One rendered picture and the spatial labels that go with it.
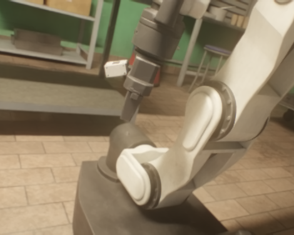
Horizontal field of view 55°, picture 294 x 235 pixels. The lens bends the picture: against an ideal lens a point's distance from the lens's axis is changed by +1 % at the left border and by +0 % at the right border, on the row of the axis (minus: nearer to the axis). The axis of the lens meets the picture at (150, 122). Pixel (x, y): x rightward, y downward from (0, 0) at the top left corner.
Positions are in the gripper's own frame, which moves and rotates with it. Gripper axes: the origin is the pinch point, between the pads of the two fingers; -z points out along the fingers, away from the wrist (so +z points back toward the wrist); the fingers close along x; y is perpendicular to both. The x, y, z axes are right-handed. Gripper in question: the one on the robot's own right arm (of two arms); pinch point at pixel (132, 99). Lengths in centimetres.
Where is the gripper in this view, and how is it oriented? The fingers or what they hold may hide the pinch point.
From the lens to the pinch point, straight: 61.0
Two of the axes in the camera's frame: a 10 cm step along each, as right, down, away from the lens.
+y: 9.2, 3.6, 1.4
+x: -0.1, 3.8, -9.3
